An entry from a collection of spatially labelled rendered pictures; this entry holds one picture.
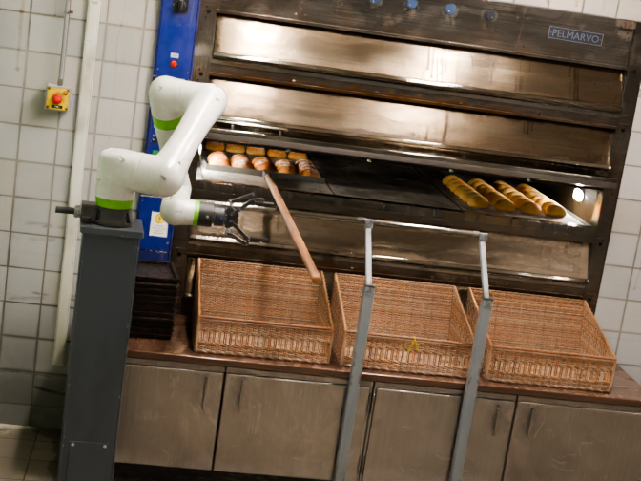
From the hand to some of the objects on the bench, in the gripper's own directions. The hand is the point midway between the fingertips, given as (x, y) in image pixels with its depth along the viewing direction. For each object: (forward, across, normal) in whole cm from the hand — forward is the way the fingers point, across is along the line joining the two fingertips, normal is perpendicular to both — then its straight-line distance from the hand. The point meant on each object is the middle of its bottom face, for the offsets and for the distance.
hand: (267, 221), depth 446 cm
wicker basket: (+67, +60, -43) cm, 100 cm away
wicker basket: (+8, +60, -44) cm, 75 cm away
